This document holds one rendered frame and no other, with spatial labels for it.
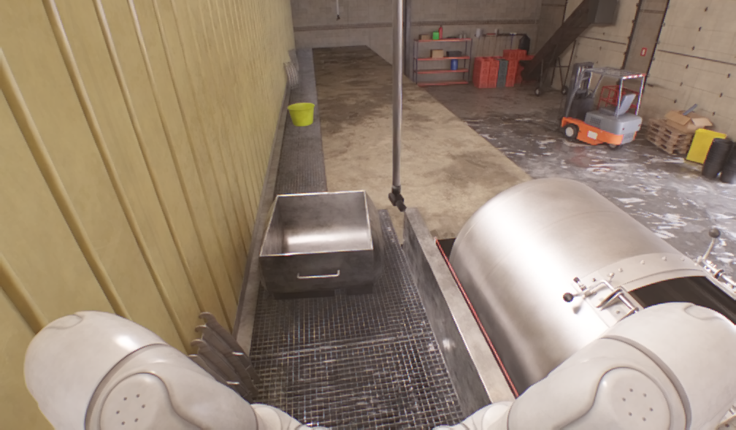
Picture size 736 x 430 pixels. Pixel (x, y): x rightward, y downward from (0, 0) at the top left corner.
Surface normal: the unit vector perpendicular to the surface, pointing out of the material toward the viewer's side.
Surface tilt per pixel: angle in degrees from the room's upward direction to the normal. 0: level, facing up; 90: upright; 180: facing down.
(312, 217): 90
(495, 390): 2
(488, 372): 1
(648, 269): 7
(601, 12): 92
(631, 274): 13
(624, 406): 23
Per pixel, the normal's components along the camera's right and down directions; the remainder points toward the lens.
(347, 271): 0.03, 0.48
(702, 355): 0.14, -0.60
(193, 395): 0.82, -0.55
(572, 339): -0.75, -0.51
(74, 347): -0.13, -0.78
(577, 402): -0.88, -0.38
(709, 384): 0.24, -0.25
